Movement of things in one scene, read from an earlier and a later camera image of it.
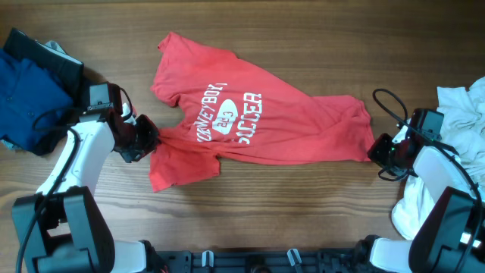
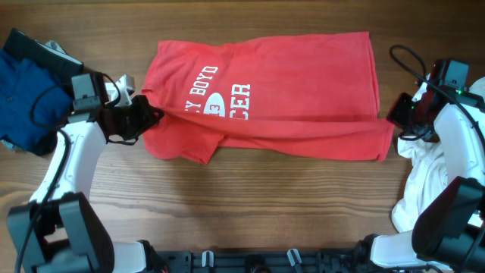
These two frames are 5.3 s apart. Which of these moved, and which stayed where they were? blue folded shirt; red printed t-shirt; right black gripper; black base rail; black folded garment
Moved: right black gripper; red printed t-shirt
Stayed: black folded garment; blue folded shirt; black base rail
